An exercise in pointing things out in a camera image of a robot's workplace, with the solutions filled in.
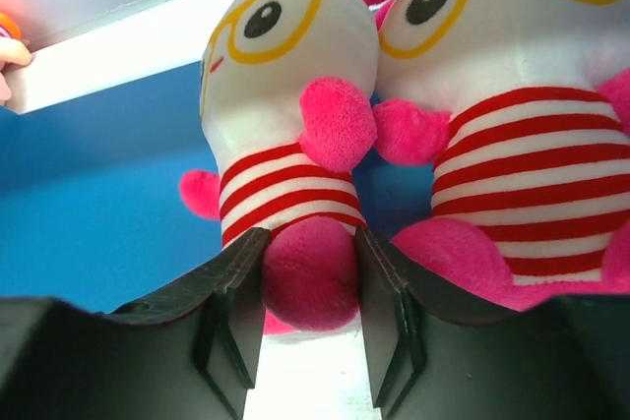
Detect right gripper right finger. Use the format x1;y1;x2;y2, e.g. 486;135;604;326
354;228;516;419

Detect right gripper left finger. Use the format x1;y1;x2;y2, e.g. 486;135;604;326
110;227;271;419

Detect pink plush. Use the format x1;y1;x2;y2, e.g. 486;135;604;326
179;0;387;331

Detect white plush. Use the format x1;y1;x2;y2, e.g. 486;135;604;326
374;0;629;310

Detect blue and yellow toy shelf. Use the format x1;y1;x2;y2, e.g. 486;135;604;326
0;0;444;316

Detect black-haired doll, centre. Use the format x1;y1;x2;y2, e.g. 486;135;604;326
0;11;34;107

